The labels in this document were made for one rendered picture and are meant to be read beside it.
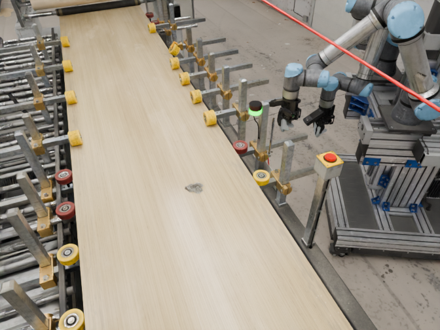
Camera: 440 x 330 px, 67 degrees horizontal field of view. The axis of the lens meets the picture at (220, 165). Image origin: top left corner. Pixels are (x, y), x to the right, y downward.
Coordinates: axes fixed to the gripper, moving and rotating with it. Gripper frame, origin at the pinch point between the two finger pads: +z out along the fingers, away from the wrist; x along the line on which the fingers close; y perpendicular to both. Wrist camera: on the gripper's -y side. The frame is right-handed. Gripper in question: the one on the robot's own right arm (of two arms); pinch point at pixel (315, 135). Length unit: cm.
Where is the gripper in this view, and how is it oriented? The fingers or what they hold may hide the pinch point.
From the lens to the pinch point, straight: 202.8
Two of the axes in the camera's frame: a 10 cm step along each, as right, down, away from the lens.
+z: 0.2, 7.4, 6.7
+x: -3.6, -6.2, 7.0
